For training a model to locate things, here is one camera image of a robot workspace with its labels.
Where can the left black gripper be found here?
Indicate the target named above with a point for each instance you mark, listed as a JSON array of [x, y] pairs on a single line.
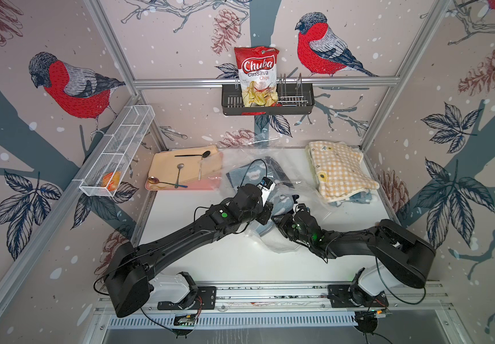
[[267, 211]]

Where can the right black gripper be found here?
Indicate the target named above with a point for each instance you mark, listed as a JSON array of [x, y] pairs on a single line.
[[282, 224]]

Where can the light blue bear blanket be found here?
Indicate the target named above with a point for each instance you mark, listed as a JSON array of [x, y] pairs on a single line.
[[246, 204]]

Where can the clear plastic vacuum bag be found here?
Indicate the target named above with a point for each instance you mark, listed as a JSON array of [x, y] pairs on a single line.
[[233, 158]]

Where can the orange checkered blanket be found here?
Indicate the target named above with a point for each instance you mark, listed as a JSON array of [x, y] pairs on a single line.
[[338, 170]]

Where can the teal bear print blanket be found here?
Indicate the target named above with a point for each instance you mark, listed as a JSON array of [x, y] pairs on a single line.
[[363, 197]]

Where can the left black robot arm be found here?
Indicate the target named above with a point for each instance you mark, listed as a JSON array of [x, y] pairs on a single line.
[[131, 269]]

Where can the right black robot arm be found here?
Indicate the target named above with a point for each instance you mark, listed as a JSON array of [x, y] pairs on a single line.
[[402, 258]]

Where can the red Chuba chips bag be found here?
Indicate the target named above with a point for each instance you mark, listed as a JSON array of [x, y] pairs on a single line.
[[257, 73]]

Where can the pink tray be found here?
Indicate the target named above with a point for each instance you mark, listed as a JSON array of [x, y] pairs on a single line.
[[187, 184]]

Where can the black spoon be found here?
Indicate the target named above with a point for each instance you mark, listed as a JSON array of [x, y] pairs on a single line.
[[207, 154]]

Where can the small silver spoon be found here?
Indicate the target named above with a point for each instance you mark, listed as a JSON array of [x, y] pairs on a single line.
[[180, 166]]

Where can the beige wooden cutting board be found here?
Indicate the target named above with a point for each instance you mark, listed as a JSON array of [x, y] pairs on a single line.
[[165, 165]]

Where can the right circuit board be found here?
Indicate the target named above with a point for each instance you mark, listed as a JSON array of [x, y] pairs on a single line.
[[365, 315]]

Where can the circuit board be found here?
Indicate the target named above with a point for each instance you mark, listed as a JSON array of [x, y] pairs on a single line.
[[365, 315], [185, 321]]

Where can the left circuit board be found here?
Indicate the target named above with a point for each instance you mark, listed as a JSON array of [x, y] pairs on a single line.
[[185, 321]]

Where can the orange item in basket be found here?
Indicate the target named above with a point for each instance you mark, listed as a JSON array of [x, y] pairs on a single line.
[[111, 181]]

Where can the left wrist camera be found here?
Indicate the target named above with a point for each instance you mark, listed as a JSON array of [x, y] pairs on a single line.
[[267, 187]]

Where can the silver white-handled spoon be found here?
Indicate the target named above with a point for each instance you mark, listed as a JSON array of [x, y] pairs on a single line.
[[201, 165]]

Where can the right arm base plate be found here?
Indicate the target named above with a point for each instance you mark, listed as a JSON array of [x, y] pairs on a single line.
[[346, 296]]

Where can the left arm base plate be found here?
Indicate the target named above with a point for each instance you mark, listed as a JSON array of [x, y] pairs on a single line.
[[204, 298]]

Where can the dark grey wall rack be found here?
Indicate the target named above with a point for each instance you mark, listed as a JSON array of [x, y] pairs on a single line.
[[284, 99]]

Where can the white wire basket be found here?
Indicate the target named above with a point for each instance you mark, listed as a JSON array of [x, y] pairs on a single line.
[[120, 150]]

